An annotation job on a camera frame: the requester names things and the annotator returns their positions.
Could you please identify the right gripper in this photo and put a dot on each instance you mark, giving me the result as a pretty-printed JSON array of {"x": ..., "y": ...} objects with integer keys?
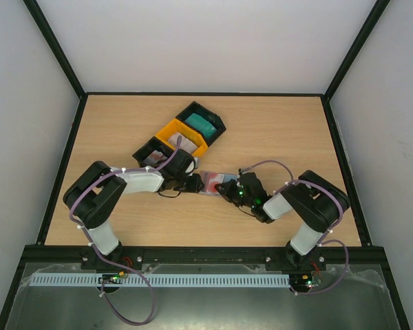
[{"x": 232, "y": 190}]

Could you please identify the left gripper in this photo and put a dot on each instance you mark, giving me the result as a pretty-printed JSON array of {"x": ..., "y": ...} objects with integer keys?
[{"x": 195, "y": 187}]

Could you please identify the white pink card stack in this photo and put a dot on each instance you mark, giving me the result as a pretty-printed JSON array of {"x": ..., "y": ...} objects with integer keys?
[{"x": 185, "y": 143}]

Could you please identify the black bin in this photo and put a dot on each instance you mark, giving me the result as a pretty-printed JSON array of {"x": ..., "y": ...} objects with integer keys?
[
  {"x": 153, "y": 144},
  {"x": 213, "y": 118}
]

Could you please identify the yellow bin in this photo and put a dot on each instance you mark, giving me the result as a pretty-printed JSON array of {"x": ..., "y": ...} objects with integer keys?
[{"x": 176, "y": 126}]

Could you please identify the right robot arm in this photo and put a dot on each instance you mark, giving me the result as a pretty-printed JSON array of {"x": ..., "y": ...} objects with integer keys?
[{"x": 320, "y": 205}]

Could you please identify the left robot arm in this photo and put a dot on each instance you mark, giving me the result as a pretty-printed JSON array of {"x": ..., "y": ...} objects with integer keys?
[{"x": 93, "y": 196}]

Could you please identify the red white card stack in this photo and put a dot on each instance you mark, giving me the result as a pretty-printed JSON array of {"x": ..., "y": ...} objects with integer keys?
[{"x": 154, "y": 158}]

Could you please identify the teal card stack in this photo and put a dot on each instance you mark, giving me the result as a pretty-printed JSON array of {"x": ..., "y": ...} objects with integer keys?
[{"x": 202, "y": 125}]

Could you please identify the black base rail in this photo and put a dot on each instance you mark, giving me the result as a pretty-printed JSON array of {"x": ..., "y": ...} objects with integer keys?
[{"x": 274, "y": 258}]

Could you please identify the grey slotted cable duct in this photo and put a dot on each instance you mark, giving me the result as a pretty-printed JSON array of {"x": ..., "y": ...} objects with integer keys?
[{"x": 167, "y": 280}]

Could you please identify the black enclosure frame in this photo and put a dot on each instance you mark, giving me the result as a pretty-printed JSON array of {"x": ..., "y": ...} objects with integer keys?
[{"x": 372, "y": 19}]

